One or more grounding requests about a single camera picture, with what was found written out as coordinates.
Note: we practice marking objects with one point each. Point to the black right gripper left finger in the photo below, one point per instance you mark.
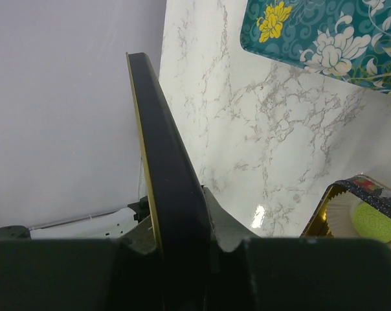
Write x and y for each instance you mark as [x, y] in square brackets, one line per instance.
[81, 274]

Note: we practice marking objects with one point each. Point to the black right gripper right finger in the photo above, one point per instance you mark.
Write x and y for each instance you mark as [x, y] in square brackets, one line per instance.
[249, 272]

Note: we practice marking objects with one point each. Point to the gold tin lid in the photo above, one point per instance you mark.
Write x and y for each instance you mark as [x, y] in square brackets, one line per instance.
[178, 209]

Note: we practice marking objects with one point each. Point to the green sandwich cookie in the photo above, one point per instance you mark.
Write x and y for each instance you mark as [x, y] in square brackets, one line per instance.
[371, 223]

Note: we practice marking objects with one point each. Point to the white paper cupcake liner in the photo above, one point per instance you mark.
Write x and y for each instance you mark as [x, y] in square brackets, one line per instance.
[338, 216]

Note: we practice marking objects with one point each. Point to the square cookie tin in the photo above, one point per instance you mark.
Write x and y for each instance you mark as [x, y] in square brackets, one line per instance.
[362, 187]

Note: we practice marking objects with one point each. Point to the teal floral tray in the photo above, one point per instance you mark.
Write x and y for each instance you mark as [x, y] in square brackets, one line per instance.
[346, 40]

